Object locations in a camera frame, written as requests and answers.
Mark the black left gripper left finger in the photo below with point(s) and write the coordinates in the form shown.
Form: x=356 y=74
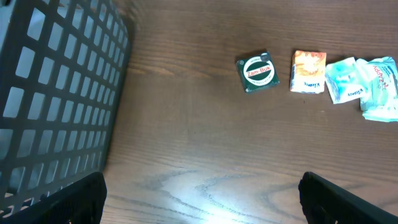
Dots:
x=81 y=202

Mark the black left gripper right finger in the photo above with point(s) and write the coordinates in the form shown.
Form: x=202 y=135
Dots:
x=324 y=202

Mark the grey plastic shopping basket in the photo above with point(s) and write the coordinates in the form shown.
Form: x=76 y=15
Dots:
x=63 y=65

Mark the dark green round-label box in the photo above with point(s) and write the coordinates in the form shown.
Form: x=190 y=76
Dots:
x=257 y=72

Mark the orange small tissue pack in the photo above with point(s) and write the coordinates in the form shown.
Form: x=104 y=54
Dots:
x=308 y=72

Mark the teal wipes pouch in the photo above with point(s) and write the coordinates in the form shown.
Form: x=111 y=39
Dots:
x=380 y=101

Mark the small teal tissue pack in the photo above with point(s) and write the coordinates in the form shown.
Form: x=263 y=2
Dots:
x=344 y=81

